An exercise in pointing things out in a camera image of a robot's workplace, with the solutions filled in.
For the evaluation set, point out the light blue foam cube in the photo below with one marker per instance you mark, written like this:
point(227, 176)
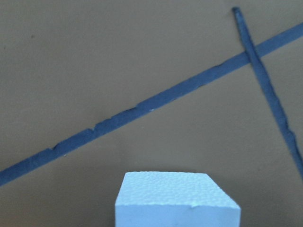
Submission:
point(174, 199)

